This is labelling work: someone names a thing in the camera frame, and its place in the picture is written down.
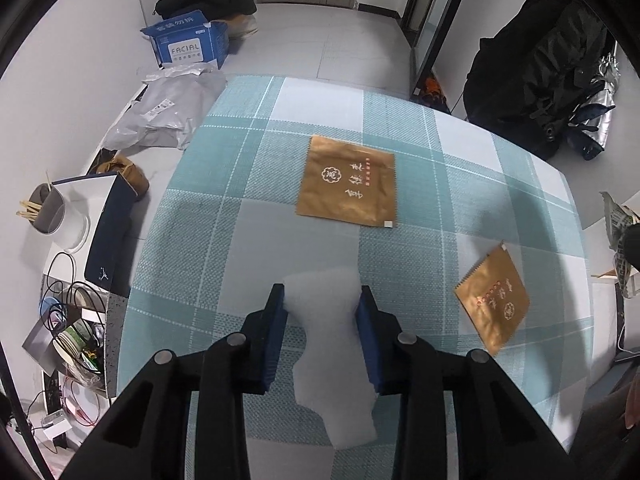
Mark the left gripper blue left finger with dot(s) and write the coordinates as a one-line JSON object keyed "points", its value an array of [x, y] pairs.
{"points": [[264, 330]]}

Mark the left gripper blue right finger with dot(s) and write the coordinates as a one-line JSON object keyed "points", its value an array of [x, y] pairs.
{"points": [[378, 332]]}

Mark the brown sachet near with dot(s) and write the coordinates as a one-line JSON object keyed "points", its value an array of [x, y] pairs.
{"points": [[494, 298]]}

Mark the brown sachet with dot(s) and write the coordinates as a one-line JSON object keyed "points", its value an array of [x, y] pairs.
{"points": [[494, 298], [349, 183]]}

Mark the brown sachet far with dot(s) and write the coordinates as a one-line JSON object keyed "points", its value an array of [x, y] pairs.
{"points": [[349, 183]]}

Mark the white dark blue box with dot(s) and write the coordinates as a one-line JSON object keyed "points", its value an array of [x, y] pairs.
{"points": [[107, 201]]}

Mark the white cylindrical container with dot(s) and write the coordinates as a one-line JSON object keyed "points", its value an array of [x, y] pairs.
{"points": [[71, 227]]}

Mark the grey plastic mailer bag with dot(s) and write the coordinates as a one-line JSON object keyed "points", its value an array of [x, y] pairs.
{"points": [[174, 104]]}

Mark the grey cup with sticks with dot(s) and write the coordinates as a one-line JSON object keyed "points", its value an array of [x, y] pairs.
{"points": [[44, 209]]}

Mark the black hanging jacket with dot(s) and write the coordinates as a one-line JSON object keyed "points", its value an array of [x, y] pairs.
{"points": [[525, 82]]}

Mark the silver folded umbrella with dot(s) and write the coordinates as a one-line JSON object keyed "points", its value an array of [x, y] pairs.
{"points": [[588, 127]]}

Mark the blue cardboard box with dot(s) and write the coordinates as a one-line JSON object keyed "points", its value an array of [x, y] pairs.
{"points": [[188, 38]]}

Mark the black framed standing mirror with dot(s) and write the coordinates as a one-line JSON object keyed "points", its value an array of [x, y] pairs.
{"points": [[426, 24]]}

